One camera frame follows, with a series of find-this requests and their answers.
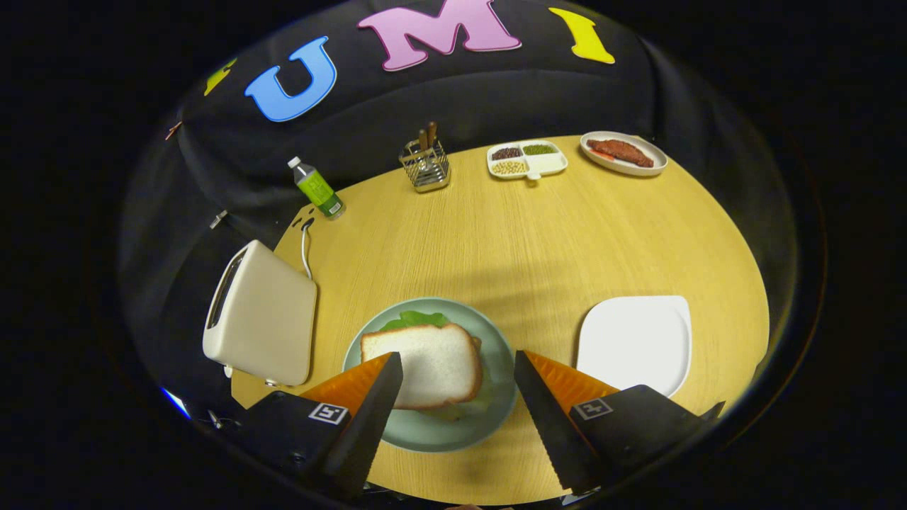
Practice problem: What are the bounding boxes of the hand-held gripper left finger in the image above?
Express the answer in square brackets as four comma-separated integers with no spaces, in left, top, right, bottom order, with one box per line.
[237,351,404,500]

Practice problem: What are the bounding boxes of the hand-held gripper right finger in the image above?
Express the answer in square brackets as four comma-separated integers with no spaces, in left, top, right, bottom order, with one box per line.
[514,349,726,495]

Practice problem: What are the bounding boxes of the plain white bread slice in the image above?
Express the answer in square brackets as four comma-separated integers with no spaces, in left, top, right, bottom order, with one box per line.
[360,323,484,410]

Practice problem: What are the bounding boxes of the green lettuce leaf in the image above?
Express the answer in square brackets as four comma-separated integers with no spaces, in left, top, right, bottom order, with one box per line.
[381,310,497,422]

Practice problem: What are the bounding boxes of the pale green round plate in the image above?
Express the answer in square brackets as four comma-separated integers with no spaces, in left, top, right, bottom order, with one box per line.
[343,297,518,453]

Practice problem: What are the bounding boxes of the white square plate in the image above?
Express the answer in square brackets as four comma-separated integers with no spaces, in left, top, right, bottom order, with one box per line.
[576,295,693,399]

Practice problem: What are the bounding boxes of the white toaster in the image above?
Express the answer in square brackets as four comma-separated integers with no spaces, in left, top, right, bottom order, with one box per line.
[202,239,318,387]

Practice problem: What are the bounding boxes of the computer monitor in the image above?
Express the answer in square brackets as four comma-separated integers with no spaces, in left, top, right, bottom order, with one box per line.
[162,386,191,419]

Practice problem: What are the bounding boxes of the clear bottle with green label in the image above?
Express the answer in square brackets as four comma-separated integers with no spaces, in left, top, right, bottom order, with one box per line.
[287,157,347,220]

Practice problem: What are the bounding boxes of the white divided dish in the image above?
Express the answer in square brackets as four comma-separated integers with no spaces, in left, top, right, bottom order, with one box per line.
[486,140,569,181]

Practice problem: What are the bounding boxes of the white oval plate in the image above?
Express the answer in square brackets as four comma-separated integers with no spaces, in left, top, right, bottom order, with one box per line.
[580,131,669,177]

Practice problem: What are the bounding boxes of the brown meat strips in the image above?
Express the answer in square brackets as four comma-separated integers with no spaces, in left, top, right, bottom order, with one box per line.
[586,139,655,169]

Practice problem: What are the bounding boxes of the black backdrop cloth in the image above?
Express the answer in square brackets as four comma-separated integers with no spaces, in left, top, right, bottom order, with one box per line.
[117,0,801,397]

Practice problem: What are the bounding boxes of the white toaster cable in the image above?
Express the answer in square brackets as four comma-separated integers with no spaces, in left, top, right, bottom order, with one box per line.
[300,220,316,281]

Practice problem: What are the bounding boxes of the metal wire utensil holder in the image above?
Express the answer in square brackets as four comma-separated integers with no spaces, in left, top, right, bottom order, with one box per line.
[399,140,452,193]

